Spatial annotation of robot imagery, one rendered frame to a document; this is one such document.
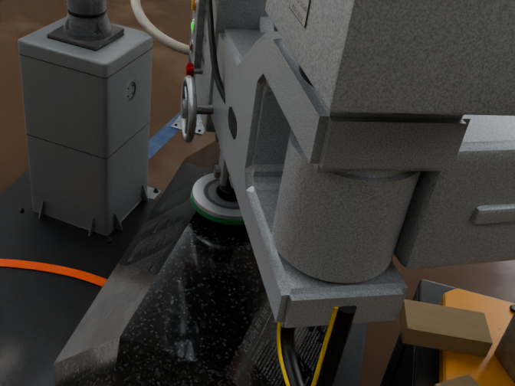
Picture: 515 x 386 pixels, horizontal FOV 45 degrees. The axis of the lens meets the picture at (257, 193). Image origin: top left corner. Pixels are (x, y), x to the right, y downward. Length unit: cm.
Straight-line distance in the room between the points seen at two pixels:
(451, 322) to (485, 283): 158
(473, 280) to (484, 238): 214
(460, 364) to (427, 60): 102
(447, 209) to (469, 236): 8
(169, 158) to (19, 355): 150
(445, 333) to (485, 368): 12
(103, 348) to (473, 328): 85
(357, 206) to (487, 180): 19
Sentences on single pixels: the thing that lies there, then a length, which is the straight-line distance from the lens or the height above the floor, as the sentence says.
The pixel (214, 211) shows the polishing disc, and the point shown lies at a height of 88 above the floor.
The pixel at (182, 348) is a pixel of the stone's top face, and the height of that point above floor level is 82.
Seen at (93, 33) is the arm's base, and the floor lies 90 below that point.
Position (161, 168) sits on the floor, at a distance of 340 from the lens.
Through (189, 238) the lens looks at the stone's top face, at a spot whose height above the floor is 82.
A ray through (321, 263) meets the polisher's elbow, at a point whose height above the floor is 128.
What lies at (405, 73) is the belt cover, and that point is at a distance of 65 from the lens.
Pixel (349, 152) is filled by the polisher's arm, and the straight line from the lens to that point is 76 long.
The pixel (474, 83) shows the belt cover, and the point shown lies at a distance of 69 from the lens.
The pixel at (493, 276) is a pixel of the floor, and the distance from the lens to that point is 320.
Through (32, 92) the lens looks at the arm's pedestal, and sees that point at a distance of 273.
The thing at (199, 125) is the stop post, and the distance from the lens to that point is 382.
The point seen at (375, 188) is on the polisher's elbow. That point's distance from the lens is 82.
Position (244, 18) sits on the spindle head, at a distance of 137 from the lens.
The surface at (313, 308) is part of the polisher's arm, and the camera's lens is 92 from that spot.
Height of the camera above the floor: 185
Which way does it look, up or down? 34 degrees down
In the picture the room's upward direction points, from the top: 9 degrees clockwise
